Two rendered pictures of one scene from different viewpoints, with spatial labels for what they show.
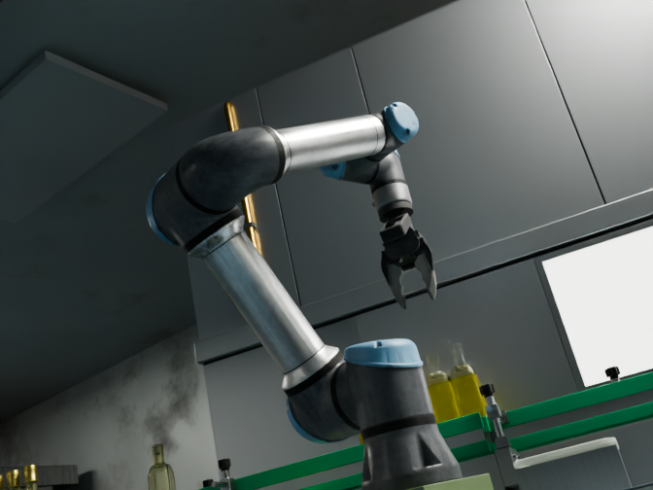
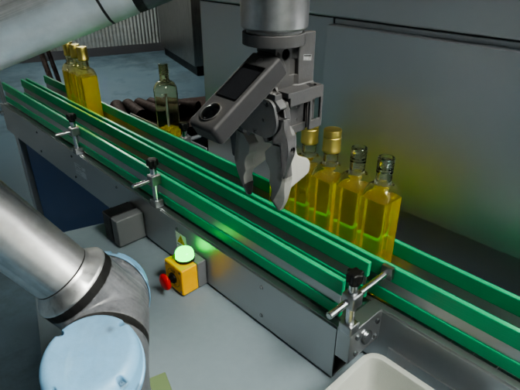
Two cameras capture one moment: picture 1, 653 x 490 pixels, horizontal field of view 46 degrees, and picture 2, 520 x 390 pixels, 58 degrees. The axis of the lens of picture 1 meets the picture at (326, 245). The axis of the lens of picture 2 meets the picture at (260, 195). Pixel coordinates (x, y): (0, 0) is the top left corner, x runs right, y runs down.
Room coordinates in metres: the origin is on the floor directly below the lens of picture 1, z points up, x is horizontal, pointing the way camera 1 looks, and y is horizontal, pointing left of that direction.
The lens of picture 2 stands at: (0.95, -0.41, 1.47)
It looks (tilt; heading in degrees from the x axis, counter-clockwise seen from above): 28 degrees down; 30
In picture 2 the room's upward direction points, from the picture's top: straight up
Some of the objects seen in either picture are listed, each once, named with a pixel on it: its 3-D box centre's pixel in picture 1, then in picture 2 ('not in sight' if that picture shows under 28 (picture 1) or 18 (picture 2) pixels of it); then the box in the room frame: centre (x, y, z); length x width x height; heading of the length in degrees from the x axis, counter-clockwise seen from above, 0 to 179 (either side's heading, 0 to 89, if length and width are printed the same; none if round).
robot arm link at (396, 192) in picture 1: (391, 201); (272, 11); (1.43, -0.15, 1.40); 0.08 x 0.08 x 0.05
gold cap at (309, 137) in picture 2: not in sight; (309, 131); (1.75, -0.07, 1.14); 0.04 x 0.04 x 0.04
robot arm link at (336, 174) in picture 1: (352, 157); not in sight; (1.35, -0.09, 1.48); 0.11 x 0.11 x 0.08; 41
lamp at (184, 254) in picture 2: not in sight; (184, 253); (1.62, 0.17, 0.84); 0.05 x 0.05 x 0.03
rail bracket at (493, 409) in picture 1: (497, 417); (360, 295); (1.56, -0.26, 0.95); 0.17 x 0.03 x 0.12; 163
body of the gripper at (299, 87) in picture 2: (402, 237); (277, 83); (1.44, -0.16, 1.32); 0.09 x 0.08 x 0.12; 163
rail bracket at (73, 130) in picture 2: not in sight; (67, 136); (1.82, 0.77, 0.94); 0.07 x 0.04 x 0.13; 163
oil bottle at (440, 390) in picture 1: (449, 419); (351, 220); (1.72, -0.18, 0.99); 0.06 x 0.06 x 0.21; 73
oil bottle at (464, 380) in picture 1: (473, 412); (375, 232); (1.70, -0.23, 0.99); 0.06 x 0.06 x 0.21; 72
